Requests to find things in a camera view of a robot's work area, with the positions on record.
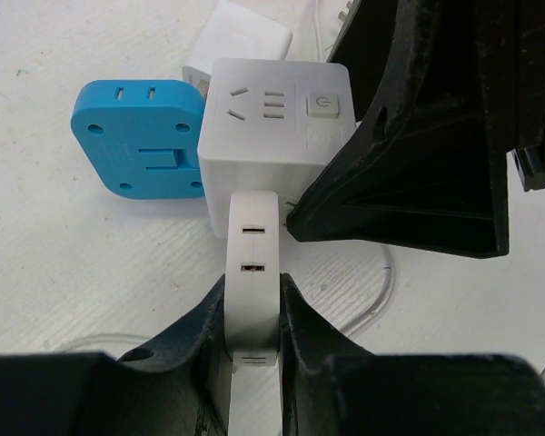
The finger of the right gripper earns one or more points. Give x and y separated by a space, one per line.
363 47
418 171

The white cube power socket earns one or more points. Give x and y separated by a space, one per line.
270 126

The blue plug adapter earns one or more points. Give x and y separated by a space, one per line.
141 136

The white power brick charger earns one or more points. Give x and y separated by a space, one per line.
234 31

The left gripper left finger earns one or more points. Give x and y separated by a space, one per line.
177 383

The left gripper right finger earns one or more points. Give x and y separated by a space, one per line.
330 385

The white plug adapter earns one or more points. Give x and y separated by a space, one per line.
252 296

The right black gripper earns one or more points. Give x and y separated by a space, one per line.
513 83

